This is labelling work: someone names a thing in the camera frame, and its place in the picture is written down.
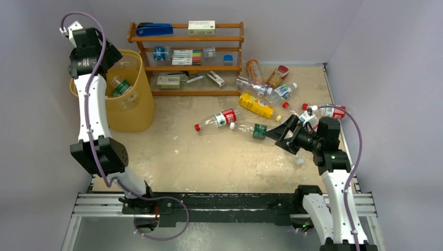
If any dark green label bottle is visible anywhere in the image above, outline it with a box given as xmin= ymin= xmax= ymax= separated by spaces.
xmin=229 ymin=121 xmax=275 ymax=141

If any green white label bottle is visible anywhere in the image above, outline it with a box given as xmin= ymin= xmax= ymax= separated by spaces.
xmin=110 ymin=75 xmax=133 ymax=97

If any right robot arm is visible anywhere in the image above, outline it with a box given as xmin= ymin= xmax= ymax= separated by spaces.
xmin=265 ymin=115 xmax=378 ymax=250

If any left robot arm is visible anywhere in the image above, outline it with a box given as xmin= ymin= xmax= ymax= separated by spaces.
xmin=61 ymin=28 xmax=156 ymax=214

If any yellow plastic bin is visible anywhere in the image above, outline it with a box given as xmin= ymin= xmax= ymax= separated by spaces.
xmin=69 ymin=50 xmax=155 ymax=141

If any blue label clear bottle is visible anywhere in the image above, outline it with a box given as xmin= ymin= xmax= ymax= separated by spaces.
xmin=296 ymin=149 xmax=305 ymax=165

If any red landscape label bottle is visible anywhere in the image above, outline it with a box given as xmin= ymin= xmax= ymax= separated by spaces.
xmin=282 ymin=102 xmax=319 ymax=132

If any blue green label white-cap bottle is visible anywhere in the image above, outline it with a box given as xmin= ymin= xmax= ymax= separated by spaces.
xmin=270 ymin=83 xmax=298 ymax=104

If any yellow juice bottle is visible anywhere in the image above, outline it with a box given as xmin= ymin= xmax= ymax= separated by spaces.
xmin=238 ymin=92 xmax=283 ymax=121

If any clear bottle white logo cap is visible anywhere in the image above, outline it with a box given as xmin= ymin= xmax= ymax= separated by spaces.
xmin=236 ymin=76 xmax=273 ymax=97

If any red gold label bottle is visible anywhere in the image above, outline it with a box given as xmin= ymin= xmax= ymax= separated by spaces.
xmin=265 ymin=65 xmax=289 ymax=89

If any blue stapler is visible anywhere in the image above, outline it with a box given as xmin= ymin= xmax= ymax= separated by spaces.
xmin=135 ymin=22 xmax=173 ymax=37

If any orange label bottle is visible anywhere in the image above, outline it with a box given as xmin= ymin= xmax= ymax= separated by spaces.
xmin=246 ymin=60 xmax=264 ymax=84

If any blue tape dispenser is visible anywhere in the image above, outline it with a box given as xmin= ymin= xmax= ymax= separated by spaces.
xmin=153 ymin=46 xmax=171 ymax=61

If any white stapler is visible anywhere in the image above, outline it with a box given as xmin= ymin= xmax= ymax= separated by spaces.
xmin=207 ymin=71 xmax=225 ymax=88

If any blue eraser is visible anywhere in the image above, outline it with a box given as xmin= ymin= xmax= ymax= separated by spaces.
xmin=223 ymin=54 xmax=234 ymax=66

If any wooden shelf rack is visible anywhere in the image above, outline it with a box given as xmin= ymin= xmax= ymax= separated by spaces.
xmin=127 ymin=22 xmax=244 ymax=96

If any marker pen set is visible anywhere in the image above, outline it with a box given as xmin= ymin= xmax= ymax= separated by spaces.
xmin=171 ymin=49 xmax=202 ymax=65

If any white red box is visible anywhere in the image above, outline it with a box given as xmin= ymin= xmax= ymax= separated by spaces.
xmin=188 ymin=20 xmax=216 ymax=36

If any red label bottle by wall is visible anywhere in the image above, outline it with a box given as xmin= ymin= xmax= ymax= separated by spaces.
xmin=312 ymin=104 xmax=346 ymax=119

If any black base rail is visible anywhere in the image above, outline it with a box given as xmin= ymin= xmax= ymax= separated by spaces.
xmin=119 ymin=190 xmax=310 ymax=227

